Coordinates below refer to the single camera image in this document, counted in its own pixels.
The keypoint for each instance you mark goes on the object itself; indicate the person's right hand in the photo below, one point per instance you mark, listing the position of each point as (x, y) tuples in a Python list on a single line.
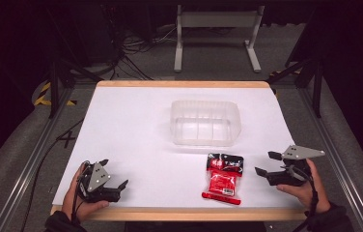
[(308, 195)]

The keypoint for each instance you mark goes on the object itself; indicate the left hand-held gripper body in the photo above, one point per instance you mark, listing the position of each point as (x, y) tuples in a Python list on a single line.
[(98, 178)]

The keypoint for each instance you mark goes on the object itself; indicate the black metal stand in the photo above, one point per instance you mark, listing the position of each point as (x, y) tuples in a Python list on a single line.
[(317, 87), (54, 83)]

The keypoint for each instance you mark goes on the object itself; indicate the clear plastic container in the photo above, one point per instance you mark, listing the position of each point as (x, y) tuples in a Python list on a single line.
[(205, 124)]

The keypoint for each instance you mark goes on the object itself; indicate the white metal table frame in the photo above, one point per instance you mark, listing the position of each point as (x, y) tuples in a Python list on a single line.
[(216, 20)]

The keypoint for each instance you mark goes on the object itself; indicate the person's left hand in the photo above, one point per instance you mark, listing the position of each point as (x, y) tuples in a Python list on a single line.
[(73, 203)]

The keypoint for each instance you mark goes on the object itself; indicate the aluminium floor rail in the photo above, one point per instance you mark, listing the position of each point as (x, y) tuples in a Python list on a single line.
[(28, 164), (337, 151)]

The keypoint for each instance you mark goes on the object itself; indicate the white table sheet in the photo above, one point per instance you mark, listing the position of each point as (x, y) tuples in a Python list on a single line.
[(137, 145)]

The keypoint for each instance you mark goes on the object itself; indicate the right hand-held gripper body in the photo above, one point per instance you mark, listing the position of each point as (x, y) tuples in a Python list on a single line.
[(298, 152)]

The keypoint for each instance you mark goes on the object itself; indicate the red and black snack packet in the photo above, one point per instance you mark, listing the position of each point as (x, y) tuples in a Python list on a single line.
[(223, 182)]

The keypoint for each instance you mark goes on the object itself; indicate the black tape cross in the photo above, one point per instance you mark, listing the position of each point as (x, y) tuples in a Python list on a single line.
[(67, 138)]

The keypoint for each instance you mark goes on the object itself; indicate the yellow black hazard tape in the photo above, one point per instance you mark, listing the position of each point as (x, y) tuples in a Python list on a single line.
[(42, 96)]

